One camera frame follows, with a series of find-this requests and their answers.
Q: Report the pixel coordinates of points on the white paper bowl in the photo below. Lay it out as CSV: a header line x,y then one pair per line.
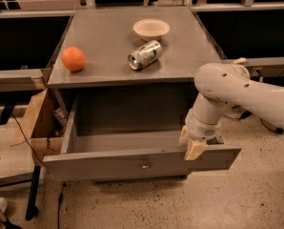
x,y
151,29

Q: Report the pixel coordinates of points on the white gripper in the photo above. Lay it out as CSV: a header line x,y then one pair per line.
x,y
201,129

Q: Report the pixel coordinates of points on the black table leg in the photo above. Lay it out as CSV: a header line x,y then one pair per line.
x,y
32,209

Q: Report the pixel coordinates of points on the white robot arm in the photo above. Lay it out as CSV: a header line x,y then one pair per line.
x,y
221,86

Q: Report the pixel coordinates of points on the grey drawer cabinet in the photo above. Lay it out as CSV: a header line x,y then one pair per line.
x,y
106,37

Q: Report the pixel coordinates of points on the orange fruit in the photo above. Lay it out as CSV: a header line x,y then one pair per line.
x,y
73,59

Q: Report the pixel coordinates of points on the grey top drawer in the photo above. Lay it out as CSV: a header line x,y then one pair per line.
x,y
117,136

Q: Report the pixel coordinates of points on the brown cardboard box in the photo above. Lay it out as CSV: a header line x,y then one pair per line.
x,y
40,128

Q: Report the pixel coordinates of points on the small cream foam piece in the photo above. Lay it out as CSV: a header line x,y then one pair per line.
x,y
240,60

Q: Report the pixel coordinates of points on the black tripod leg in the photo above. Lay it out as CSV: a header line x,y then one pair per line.
x,y
0,217

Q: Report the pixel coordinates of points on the crushed green soda can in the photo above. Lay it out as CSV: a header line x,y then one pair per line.
x,y
145,55

